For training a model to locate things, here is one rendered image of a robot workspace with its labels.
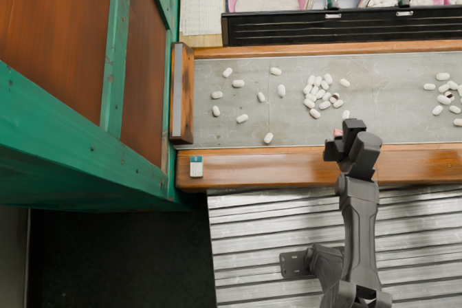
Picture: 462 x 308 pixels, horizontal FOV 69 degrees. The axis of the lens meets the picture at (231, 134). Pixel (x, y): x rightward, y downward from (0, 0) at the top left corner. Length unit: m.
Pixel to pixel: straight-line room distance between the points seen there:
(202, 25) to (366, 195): 0.72
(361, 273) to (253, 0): 0.93
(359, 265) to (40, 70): 0.59
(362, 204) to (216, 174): 0.43
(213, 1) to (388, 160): 0.74
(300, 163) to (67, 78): 0.72
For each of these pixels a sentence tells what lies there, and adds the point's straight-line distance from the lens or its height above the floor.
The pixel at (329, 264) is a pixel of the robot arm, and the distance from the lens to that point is 0.89.
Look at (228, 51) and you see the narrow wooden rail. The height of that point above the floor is 0.76.
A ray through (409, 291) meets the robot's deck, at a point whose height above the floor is 0.67.
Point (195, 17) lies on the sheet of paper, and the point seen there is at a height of 0.78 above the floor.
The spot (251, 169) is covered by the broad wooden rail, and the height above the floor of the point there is 0.76.
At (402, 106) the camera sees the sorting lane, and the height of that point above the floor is 0.74.
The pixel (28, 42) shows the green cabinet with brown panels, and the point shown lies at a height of 1.45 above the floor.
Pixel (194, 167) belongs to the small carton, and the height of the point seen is 0.78.
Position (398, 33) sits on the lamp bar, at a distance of 0.86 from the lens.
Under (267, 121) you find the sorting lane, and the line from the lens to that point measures 1.06.
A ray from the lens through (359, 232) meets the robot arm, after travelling 0.72.
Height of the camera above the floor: 1.75
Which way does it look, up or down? 75 degrees down
